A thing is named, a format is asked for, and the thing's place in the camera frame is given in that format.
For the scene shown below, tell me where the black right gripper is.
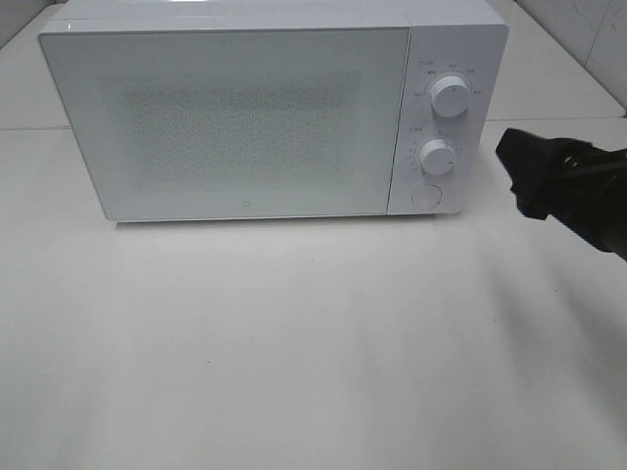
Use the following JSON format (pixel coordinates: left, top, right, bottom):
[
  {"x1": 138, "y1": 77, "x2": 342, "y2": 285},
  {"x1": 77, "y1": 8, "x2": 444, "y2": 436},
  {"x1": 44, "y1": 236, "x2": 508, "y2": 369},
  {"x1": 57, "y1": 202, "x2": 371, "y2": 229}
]
[{"x1": 496, "y1": 127, "x2": 626, "y2": 259}]

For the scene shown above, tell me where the white timer knob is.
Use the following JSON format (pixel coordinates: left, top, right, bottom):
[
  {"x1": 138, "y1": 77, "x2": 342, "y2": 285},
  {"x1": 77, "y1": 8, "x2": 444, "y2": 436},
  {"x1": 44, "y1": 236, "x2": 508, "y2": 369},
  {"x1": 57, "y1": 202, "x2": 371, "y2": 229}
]
[{"x1": 415, "y1": 139, "x2": 457, "y2": 176}]

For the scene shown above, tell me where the round white door release button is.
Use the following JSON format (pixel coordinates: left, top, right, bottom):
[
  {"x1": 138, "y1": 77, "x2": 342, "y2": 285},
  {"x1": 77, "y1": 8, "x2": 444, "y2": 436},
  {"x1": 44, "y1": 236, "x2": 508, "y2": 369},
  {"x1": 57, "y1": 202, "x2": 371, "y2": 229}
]
[{"x1": 411, "y1": 184, "x2": 443, "y2": 211}]

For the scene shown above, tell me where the upper white power knob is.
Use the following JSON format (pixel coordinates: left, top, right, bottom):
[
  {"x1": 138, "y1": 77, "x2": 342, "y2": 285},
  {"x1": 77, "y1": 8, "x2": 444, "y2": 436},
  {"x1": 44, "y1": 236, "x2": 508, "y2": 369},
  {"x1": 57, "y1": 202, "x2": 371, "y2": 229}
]
[{"x1": 428, "y1": 73, "x2": 471, "y2": 118}]

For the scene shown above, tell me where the white microwave oven body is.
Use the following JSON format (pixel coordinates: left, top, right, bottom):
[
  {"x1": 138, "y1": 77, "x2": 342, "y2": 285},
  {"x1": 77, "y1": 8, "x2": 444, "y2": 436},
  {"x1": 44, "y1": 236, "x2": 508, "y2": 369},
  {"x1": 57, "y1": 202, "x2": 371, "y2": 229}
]
[{"x1": 38, "y1": 1, "x2": 508, "y2": 219}]

